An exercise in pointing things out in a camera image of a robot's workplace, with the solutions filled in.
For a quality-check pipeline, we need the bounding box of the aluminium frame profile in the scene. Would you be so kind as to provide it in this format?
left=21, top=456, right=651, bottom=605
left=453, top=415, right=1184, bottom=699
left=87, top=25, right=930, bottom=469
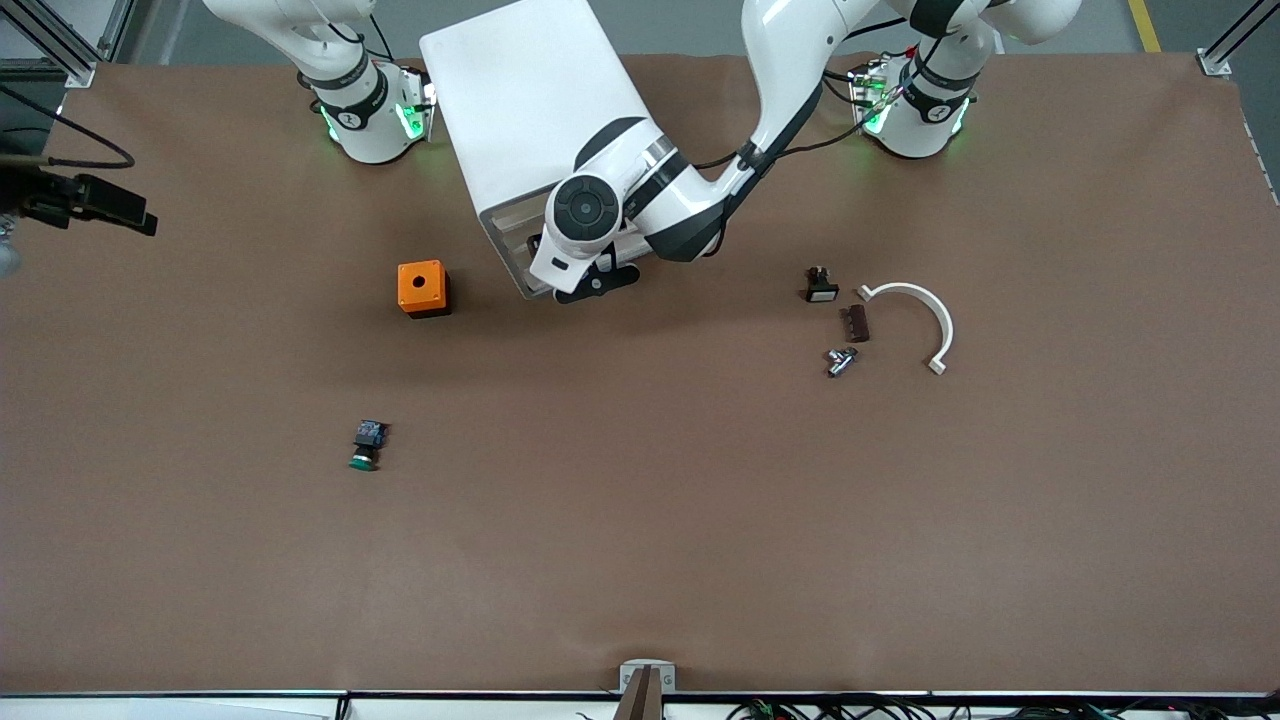
left=1195, top=0, right=1280, bottom=77
left=0, top=0, right=136, bottom=89

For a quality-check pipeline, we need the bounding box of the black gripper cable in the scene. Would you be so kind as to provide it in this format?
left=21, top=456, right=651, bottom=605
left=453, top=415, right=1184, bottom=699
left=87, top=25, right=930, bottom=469
left=695, top=60, right=911, bottom=171
left=0, top=85, right=137, bottom=169

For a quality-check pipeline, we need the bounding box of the orange box with hole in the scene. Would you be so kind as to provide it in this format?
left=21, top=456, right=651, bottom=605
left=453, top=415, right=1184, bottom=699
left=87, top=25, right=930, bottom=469
left=397, top=260, right=452, bottom=319

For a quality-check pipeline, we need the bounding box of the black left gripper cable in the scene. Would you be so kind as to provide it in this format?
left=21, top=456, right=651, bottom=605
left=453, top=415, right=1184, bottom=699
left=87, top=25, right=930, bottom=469
left=695, top=60, right=911, bottom=171

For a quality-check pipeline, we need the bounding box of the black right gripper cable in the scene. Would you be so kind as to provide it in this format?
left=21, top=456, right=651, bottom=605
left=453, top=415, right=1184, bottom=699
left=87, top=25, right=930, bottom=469
left=0, top=85, right=137, bottom=169

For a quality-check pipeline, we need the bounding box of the green push button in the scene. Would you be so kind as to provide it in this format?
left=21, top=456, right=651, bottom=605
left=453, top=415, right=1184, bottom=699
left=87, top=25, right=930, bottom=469
left=348, top=419, right=390, bottom=472

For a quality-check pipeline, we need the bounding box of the white curved plastic bracket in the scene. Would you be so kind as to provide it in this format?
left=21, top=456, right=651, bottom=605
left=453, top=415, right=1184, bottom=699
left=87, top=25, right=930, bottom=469
left=857, top=282, right=955, bottom=376

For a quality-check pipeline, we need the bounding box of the grey metal table bracket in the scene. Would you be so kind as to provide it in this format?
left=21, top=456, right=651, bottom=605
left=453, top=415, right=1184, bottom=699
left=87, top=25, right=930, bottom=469
left=618, top=659, right=677, bottom=694

